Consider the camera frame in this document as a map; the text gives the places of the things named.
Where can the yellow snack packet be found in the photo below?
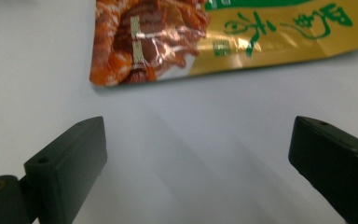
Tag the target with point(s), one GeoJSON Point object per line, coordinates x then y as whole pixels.
{"type": "Point", "coordinates": [236, 40]}

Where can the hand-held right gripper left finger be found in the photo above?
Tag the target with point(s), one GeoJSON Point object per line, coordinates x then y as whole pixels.
{"type": "Point", "coordinates": [65, 165]}

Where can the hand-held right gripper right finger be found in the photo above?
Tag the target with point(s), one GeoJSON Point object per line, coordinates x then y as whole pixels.
{"type": "Point", "coordinates": [335, 161]}

